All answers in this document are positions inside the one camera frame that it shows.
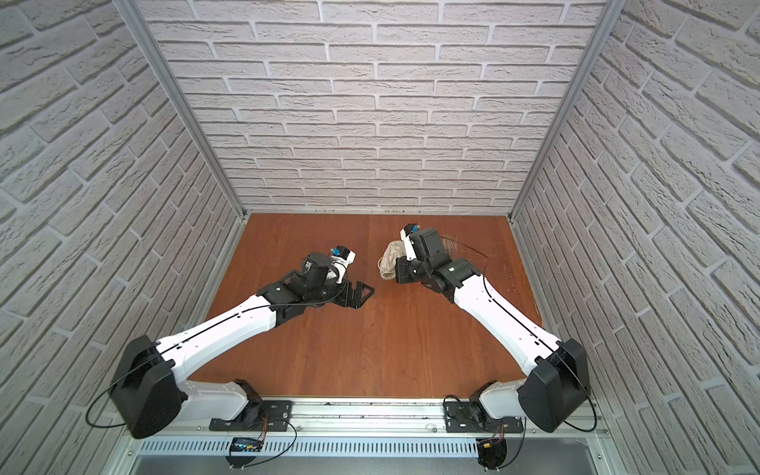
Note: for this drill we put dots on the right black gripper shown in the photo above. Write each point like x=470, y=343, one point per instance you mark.
x=405, y=270

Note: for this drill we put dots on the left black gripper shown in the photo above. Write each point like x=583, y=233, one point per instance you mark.
x=346, y=290

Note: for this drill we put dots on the cream cloth drawstring bag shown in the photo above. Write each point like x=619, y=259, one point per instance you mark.
x=387, y=263

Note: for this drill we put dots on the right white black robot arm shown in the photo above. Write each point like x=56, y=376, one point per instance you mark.
x=556, y=377

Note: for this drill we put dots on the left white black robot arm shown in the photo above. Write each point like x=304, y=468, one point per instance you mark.
x=152, y=388

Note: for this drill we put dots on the left small controller board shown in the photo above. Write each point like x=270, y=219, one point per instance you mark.
x=243, y=451

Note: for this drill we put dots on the small controller board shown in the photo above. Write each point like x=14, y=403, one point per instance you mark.
x=243, y=451
x=491, y=453

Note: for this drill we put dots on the right small controller board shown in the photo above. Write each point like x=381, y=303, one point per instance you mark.
x=491, y=453

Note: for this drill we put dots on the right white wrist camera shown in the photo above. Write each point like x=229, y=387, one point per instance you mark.
x=406, y=234

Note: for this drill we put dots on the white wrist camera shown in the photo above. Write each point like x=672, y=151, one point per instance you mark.
x=342, y=258
x=406, y=234

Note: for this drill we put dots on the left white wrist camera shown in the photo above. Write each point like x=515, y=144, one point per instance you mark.
x=342, y=258

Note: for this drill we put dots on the aluminium mounting rail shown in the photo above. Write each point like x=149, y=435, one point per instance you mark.
x=364, y=427

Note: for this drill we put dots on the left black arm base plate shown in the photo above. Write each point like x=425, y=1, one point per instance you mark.
x=267, y=415

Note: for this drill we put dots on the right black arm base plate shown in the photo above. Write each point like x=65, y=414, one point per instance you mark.
x=466, y=417

